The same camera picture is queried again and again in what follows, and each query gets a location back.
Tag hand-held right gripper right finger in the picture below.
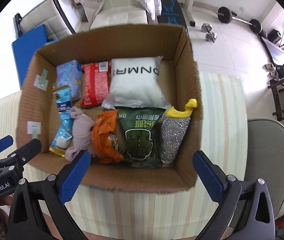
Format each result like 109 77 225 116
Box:
193 150 276 240

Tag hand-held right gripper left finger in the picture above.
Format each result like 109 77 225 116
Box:
8 150 92 240

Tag grey cloth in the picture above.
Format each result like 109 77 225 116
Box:
65 106 96 162

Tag orange snack packet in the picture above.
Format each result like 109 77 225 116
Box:
91 110 125 164

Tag long blue white snack packet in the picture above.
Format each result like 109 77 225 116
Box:
49 85 74 157

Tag silver scrubber with yellow end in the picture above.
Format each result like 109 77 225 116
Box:
159 98 198 165

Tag green wipes packet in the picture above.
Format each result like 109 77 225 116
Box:
116 106 166 169

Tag light blue tissue packet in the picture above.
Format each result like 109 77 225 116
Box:
55 60 84 102

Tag red snack packet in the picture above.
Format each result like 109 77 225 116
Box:
80 61 112 108

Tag cardboard box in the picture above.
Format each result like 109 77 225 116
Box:
15 24 202 194

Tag white soft pouch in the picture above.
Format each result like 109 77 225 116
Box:
101 56 172 110

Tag person's left hand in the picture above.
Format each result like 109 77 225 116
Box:
0 196 13 207

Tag grey office chair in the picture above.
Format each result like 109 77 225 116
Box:
245 119 284 220

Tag blue folder on chair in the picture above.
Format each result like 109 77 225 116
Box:
11 24 58 90

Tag pair of shoes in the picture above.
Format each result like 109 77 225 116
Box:
265 62 278 78

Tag white quilted chair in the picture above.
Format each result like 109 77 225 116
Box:
19 0 76 43

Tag chrome dumbbell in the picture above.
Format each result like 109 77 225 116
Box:
201 23 219 43

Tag dark flat board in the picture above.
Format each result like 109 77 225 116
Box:
261 35 284 63

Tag black box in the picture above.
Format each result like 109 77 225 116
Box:
267 30 282 43

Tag short barbell with black plates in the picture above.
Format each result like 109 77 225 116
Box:
217 6 263 34

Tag black blue weight bench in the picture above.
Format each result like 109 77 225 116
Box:
156 0 186 27

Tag white squat rack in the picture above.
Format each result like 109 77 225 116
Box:
179 0 200 28

